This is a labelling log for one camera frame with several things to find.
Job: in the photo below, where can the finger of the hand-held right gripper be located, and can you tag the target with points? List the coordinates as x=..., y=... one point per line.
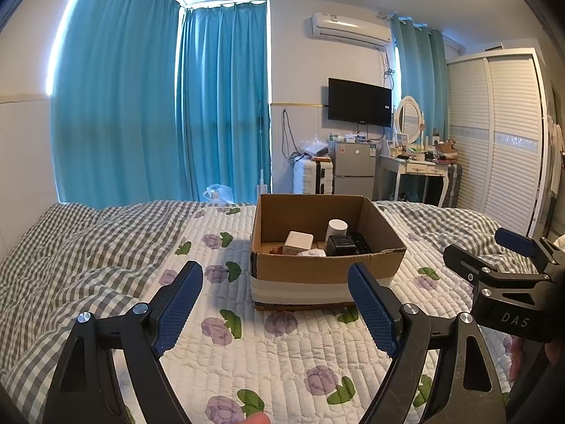
x=468, y=267
x=516, y=240

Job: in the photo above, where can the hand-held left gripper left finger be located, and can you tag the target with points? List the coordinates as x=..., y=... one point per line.
x=178, y=309

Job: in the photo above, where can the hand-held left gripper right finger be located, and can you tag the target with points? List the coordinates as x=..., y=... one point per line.
x=373, y=309

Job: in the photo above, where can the cardboard box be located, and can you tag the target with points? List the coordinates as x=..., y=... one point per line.
x=318, y=274

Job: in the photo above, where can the long black power bank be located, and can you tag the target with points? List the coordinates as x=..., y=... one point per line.
x=364, y=242

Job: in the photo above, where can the small black charger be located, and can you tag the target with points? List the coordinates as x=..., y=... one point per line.
x=340, y=245

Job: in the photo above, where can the pale blue earbuds case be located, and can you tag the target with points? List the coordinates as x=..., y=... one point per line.
x=311, y=252

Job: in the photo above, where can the white cylinder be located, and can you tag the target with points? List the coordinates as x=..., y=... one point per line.
x=337, y=229

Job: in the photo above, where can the white power adapter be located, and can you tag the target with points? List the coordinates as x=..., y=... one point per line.
x=298, y=243

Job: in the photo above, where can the pink patterned card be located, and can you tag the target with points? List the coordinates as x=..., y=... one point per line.
x=276, y=251

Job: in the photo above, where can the person's right hand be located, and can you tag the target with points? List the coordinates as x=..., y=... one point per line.
x=552, y=353

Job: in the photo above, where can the person's left hand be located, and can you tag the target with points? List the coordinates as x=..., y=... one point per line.
x=255, y=419

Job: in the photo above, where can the grey suitcase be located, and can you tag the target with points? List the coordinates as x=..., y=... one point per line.
x=452, y=185

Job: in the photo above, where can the hanging pale clothes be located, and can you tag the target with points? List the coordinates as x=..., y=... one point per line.
x=555, y=154

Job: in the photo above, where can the floral white quilt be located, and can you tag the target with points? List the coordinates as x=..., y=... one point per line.
x=265, y=353

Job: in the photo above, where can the white louvred wardrobe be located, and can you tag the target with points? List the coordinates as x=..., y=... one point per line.
x=496, y=141

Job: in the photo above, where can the grey checked blanket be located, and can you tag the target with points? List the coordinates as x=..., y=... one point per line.
x=75, y=265

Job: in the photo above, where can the white dressing table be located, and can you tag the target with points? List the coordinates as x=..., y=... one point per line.
x=412, y=168

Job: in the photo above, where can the clear plastic bag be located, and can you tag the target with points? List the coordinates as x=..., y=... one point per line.
x=218, y=193

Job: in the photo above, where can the small silver fridge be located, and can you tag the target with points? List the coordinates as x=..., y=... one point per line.
x=353, y=163

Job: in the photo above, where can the white suitcase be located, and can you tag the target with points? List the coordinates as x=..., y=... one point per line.
x=311, y=174

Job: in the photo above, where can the oval white vanity mirror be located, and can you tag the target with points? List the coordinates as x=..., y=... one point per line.
x=408, y=117

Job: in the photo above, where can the white bag on suitcase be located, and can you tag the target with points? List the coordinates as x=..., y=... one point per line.
x=315, y=146

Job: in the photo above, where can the narrow turquoise curtain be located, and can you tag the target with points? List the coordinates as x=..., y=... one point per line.
x=421, y=79

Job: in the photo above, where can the wide turquoise curtain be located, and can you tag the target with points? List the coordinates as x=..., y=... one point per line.
x=114, y=97

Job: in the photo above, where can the white air conditioner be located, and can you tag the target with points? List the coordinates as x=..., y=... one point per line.
x=351, y=28

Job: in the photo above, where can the black wall television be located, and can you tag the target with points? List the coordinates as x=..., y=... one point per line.
x=359, y=102

